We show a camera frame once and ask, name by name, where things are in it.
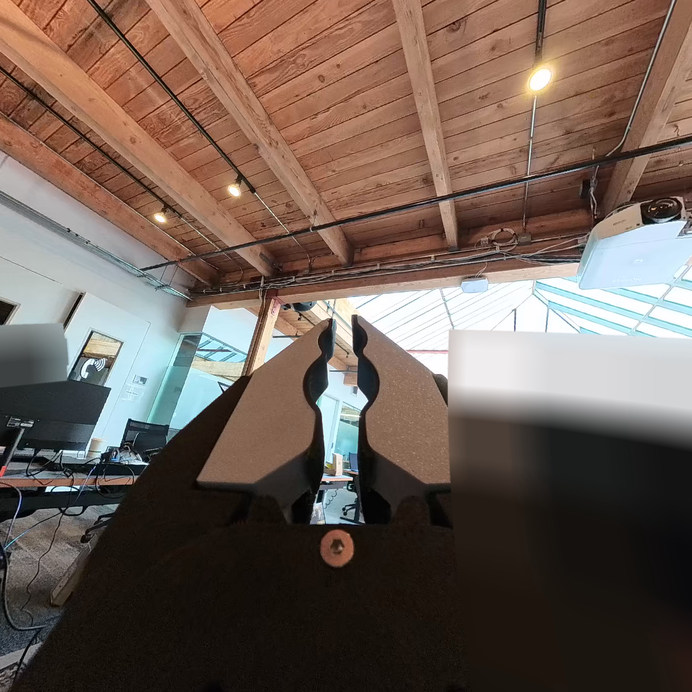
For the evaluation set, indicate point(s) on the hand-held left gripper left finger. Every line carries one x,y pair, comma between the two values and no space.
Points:
259,427

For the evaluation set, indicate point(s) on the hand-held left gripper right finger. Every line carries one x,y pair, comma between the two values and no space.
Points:
413,427

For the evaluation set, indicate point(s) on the background office desk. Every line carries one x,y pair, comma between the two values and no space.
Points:
338,477

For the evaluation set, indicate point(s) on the wooden office desk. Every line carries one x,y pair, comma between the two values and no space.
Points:
48,480

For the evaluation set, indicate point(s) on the red ceiling pipe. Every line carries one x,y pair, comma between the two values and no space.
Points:
427,352

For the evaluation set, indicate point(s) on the small cardboard box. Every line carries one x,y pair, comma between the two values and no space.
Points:
338,464

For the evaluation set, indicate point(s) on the frosted glass partition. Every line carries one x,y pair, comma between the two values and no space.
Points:
181,389

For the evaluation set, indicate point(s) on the black office chair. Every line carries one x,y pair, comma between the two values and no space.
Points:
143,432
351,505

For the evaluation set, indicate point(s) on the white ceiling access point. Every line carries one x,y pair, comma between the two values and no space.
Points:
474,285

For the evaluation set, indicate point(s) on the paper cup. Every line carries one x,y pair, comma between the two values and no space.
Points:
94,447

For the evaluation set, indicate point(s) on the black computer monitor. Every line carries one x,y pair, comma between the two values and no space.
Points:
59,416

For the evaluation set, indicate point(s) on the black ceiling pipe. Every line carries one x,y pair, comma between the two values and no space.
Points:
432,200

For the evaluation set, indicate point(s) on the ceiling spotlight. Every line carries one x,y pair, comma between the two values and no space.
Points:
234,189
160,217
539,79

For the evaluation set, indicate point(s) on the light wooden board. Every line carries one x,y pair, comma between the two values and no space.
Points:
66,581

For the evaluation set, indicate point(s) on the white ceiling projector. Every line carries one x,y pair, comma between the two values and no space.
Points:
627,262

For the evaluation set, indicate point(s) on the black lighting track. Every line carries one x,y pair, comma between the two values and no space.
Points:
86,139
540,27
173,97

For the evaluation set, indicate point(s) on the wooden support post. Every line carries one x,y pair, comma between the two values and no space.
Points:
260,335

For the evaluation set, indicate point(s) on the black dome ceiling camera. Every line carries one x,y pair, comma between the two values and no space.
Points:
304,307

